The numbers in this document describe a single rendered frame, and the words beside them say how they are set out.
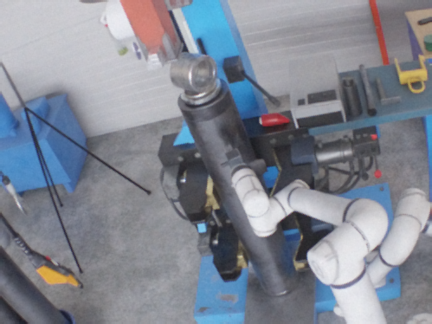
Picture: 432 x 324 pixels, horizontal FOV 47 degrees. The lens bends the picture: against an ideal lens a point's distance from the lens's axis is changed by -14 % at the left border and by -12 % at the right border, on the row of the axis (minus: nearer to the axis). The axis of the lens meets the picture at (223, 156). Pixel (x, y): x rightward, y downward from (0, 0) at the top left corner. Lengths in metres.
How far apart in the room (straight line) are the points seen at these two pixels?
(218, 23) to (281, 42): 1.92
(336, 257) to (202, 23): 1.41
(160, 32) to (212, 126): 0.54
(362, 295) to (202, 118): 1.02
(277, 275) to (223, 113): 1.05
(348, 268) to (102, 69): 3.60
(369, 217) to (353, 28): 2.97
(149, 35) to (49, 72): 3.14
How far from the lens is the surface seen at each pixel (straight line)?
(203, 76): 2.23
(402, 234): 1.90
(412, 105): 2.57
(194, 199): 2.51
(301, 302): 3.03
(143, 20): 1.82
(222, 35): 2.53
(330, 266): 1.44
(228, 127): 2.24
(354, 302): 1.56
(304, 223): 2.87
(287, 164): 2.50
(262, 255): 2.77
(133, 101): 4.87
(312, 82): 2.60
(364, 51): 4.46
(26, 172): 4.78
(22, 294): 2.94
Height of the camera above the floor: 2.65
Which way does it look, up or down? 38 degrees down
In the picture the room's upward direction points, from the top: 23 degrees counter-clockwise
